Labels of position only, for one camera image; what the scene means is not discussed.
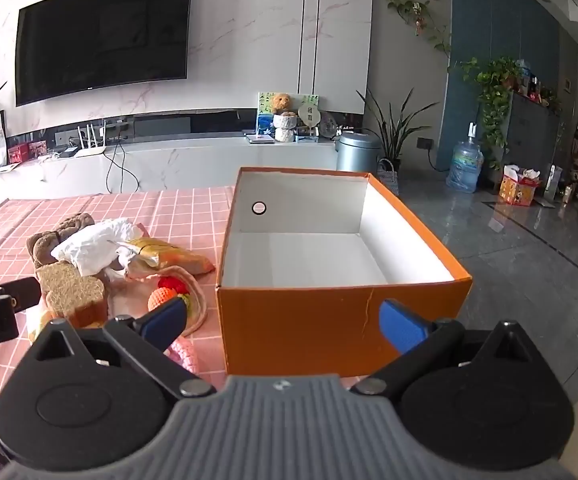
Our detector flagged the white cloth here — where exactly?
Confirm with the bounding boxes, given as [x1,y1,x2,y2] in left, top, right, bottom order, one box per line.
[50,218,143,277]

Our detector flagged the red and yellow gift bag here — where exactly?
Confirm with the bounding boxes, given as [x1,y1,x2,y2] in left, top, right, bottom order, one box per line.
[498,164,541,207]

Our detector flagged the yellow snack packet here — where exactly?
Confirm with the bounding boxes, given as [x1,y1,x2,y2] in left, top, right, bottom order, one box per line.
[116,237,216,275]

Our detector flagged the blue water bottle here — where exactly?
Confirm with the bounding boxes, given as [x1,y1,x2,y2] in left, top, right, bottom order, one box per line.
[446,122,484,194]

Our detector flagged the orange cardboard box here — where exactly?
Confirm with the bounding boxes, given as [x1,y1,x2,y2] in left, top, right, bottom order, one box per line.
[215,166,474,378]

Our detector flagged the round white paddle fan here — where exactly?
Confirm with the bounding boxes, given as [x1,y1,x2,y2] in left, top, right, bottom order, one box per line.
[297,102,321,137]

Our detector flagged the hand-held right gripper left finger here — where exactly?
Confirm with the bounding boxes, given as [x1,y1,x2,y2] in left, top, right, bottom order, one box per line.
[26,297,217,399]

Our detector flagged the black television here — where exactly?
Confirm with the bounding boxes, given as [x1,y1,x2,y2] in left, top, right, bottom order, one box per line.
[15,0,195,107]

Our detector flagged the brown plush toy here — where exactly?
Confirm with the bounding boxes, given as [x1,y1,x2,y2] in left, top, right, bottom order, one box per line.
[26,212,95,268]

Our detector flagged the orange crochet toy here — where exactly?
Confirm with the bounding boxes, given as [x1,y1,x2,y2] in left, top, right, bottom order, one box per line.
[148,276,191,312]

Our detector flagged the red boxes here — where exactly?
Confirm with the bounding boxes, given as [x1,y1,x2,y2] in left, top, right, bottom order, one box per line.
[8,141,47,162]

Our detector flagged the grey trash bin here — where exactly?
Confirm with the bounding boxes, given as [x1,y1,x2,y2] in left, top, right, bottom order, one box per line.
[335,131,383,173]

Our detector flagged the black cable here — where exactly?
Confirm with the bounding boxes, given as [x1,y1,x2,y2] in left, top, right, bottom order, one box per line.
[103,137,141,194]

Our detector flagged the white marble television console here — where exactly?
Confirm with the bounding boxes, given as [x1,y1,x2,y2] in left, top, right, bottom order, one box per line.
[0,132,342,206]

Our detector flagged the white router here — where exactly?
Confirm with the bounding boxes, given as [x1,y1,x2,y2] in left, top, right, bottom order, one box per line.
[76,121,108,157]

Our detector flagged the long-leaf potted plant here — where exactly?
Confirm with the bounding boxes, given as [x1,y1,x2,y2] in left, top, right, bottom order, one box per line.
[356,87,427,196]

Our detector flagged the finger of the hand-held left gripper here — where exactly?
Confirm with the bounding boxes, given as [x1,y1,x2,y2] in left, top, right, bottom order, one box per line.
[0,276,41,313]

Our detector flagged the small teddy bear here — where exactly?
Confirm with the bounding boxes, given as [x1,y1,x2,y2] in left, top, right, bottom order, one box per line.
[269,92,294,115]

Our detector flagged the pink checkered tablecloth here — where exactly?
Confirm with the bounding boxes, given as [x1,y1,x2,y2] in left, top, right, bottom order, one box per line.
[0,186,370,428]

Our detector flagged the pink knitted item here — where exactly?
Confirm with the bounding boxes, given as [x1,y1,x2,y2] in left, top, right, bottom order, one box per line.
[168,335,201,376]

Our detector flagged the toast-shaped plush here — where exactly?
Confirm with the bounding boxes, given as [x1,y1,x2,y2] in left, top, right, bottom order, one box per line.
[35,261,107,329]

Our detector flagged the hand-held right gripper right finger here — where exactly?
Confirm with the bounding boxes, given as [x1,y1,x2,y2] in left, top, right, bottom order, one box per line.
[354,299,544,396]

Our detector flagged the hanging vine plant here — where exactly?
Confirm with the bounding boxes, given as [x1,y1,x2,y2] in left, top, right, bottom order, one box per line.
[384,0,452,58]

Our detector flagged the trailing pothos plant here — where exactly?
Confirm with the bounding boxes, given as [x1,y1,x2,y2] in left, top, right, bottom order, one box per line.
[449,57,522,171]

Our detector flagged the grey cabinet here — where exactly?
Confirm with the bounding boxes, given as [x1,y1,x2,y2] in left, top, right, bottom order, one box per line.
[506,92,562,181]

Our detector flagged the pale pink towel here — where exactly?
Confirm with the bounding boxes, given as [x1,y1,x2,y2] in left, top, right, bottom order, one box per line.
[103,260,208,335]

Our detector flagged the blue and green painting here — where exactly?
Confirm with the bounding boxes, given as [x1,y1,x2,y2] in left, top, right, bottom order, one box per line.
[257,91,320,136]

